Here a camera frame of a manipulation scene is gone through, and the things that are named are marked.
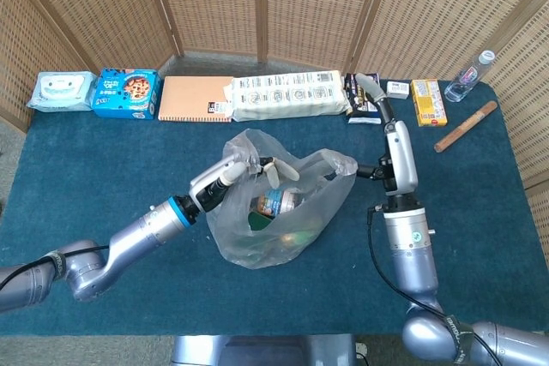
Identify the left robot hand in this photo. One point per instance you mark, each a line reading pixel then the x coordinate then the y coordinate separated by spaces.
pixel 212 184

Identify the clear plastic shopping bag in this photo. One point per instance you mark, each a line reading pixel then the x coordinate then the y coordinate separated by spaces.
pixel 257 250

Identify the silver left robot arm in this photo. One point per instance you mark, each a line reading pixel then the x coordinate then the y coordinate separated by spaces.
pixel 137 233

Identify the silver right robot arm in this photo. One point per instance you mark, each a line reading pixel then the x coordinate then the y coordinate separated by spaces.
pixel 405 254

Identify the jar with colourful label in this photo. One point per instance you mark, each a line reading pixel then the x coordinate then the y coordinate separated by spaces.
pixel 274 202

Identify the kraft spiral notebook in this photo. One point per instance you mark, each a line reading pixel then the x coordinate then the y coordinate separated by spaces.
pixel 188 98

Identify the teal carpet table cover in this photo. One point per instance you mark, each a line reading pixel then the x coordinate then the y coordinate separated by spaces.
pixel 107 160

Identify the long white tissue pack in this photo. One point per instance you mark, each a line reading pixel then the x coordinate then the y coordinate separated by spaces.
pixel 291 96

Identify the blue cookie box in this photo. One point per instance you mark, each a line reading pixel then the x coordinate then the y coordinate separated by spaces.
pixel 126 94

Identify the black and white snack packet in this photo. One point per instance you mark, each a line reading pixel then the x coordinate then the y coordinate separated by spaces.
pixel 358 102

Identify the grey robot torso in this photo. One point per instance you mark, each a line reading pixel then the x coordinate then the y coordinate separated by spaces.
pixel 257 351

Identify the light blue wet wipes pack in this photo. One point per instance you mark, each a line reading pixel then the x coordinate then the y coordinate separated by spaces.
pixel 60 91

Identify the small white box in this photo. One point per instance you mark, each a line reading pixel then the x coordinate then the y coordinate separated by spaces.
pixel 397 90

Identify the yellow box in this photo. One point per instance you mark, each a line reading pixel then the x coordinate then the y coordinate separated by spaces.
pixel 428 102

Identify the brown wooden stick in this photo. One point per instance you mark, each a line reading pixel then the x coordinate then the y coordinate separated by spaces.
pixel 465 126

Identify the clear water bottle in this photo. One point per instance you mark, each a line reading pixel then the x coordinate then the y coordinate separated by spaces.
pixel 467 76

